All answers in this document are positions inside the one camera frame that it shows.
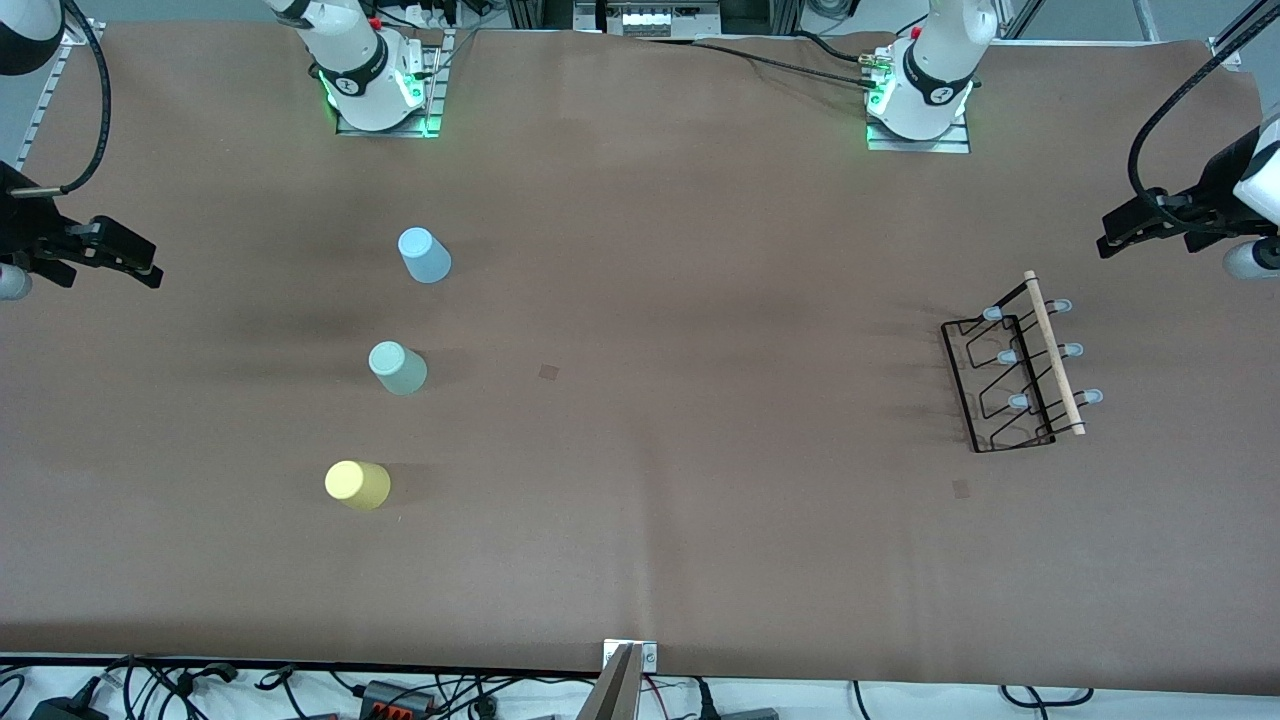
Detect black wire cup holder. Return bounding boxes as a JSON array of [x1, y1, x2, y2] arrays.
[[940, 269, 1105, 454]]

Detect pale green plastic cup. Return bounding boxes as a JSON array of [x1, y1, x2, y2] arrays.
[[367, 341, 429, 397]]

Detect yellow plastic cup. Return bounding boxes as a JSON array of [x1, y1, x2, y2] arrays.
[[324, 460, 392, 512]]

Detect light blue plastic cup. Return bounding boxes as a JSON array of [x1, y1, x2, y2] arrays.
[[397, 227, 453, 285]]

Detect black power adapter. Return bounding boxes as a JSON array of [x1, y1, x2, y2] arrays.
[[30, 694, 107, 720]]

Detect black orange connector block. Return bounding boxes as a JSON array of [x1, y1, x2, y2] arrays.
[[358, 680, 437, 717]]

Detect white power strip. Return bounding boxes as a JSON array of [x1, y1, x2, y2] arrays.
[[605, 4, 721, 39]]

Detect brown table mat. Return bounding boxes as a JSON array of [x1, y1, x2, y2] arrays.
[[0, 20, 1267, 693]]

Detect grey metal profile bar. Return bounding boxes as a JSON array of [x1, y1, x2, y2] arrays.
[[575, 644, 646, 720]]

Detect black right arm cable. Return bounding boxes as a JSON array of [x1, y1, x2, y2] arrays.
[[10, 0, 113, 198]]

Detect perforated metal rail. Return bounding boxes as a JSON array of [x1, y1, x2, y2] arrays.
[[14, 18, 105, 173]]

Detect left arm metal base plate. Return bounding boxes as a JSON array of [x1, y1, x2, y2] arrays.
[[865, 45, 973, 154]]

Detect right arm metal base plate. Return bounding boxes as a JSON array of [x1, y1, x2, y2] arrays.
[[335, 30, 457, 138]]

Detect short black table cable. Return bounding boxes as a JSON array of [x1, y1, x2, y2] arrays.
[[795, 28, 873, 65]]

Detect tangled black cable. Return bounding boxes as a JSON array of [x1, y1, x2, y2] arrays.
[[104, 655, 243, 720]]

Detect long black table cable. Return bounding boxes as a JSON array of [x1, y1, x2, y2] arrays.
[[630, 35, 886, 93]]

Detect black looped cable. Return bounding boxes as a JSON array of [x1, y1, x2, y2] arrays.
[[1000, 684, 1097, 710]]

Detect small metal edge bracket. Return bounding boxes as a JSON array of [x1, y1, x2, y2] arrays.
[[602, 640, 659, 673]]

